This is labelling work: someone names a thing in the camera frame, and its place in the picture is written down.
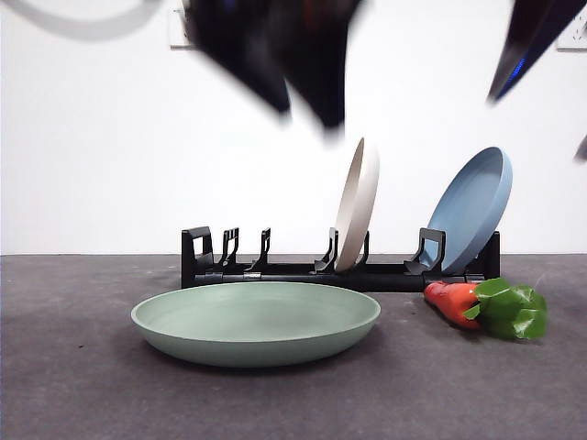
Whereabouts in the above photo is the orange carrot with green leaves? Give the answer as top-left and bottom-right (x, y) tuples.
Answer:
(423, 277), (549, 341)

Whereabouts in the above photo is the white wall socket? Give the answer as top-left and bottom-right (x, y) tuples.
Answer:
(556, 22), (587, 51)
(168, 7), (196, 50)

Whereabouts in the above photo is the beige plate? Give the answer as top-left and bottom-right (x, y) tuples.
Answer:
(333, 136), (381, 272)

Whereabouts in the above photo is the black plate rack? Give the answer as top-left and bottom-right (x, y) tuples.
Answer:
(181, 225), (501, 293)

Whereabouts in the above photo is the blue plate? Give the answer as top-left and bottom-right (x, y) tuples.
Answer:
(426, 146), (514, 275)

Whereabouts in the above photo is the green plate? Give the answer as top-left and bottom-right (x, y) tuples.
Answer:
(130, 280), (382, 369)

